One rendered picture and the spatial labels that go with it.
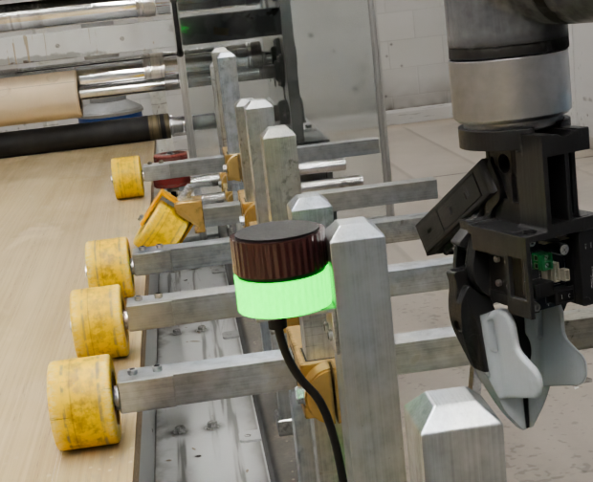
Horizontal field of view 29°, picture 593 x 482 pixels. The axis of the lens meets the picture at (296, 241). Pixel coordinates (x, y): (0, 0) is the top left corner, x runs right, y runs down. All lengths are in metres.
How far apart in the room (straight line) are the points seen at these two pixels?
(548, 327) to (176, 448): 1.05
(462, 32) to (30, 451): 0.57
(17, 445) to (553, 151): 0.60
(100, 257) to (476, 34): 0.87
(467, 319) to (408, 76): 8.77
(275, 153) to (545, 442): 2.12
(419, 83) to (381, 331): 8.84
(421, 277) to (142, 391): 0.40
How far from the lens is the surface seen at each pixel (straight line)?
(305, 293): 0.70
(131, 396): 1.04
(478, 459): 0.49
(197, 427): 1.83
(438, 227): 0.81
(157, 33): 3.00
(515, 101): 0.72
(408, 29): 9.50
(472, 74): 0.72
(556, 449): 3.18
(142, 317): 1.28
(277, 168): 1.21
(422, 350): 1.05
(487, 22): 0.71
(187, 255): 1.52
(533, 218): 0.73
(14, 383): 1.27
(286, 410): 1.54
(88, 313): 1.26
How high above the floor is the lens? 1.29
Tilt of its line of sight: 13 degrees down
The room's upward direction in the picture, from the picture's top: 6 degrees counter-clockwise
